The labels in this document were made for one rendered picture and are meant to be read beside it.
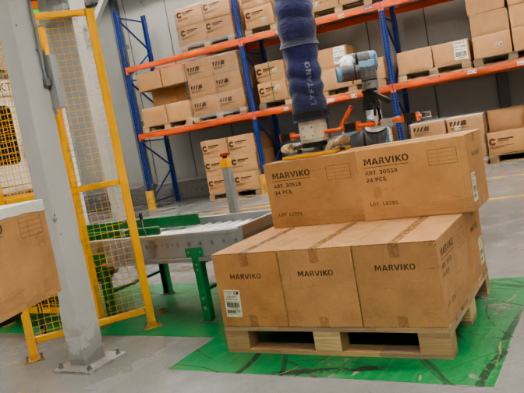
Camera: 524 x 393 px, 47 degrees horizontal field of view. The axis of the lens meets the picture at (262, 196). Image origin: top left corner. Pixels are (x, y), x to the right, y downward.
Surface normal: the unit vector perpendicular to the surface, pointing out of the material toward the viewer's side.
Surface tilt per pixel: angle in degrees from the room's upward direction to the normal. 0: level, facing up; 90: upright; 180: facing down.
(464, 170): 90
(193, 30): 91
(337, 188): 90
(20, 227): 90
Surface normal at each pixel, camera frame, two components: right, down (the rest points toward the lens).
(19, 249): 0.96, -0.15
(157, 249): -0.49, 0.18
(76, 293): 0.86, -0.11
